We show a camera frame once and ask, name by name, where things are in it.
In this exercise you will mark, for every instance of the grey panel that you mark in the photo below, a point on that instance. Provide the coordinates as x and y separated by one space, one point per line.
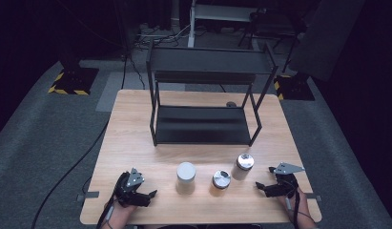
327 35

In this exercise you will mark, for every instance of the black two-tier metal shelf rack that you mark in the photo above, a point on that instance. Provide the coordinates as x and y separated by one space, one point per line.
201 127

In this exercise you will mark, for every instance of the short metal-lid jar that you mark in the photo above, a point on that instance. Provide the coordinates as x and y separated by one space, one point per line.
221 181

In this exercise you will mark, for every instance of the light grey floor mat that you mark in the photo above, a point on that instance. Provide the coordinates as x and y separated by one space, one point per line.
111 92

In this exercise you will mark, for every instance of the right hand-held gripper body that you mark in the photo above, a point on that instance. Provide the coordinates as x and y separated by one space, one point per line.
285 184

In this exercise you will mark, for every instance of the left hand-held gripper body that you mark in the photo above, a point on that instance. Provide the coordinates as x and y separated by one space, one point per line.
128 187

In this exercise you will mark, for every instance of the yellow-black striped stand base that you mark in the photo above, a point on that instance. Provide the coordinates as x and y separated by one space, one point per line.
74 81
295 89

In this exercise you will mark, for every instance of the grey table clamp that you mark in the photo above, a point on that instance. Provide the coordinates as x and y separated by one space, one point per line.
88 195
313 197

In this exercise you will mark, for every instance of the white desk frame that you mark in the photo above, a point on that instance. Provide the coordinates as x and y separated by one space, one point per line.
216 12

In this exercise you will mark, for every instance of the person's left hand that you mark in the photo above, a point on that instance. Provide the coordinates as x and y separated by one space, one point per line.
122 211

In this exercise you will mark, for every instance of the black chair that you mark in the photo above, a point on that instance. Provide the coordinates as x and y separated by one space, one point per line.
273 25

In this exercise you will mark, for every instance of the dark round table grommet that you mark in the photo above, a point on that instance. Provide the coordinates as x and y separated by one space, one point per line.
231 104

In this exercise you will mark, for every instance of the tall metal-lid jar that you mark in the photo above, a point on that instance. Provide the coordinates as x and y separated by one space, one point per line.
244 165

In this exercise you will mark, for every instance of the person's right hand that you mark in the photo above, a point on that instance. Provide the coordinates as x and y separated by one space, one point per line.
297 205

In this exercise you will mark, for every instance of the tall white-lid jar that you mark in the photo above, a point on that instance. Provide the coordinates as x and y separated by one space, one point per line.
186 178

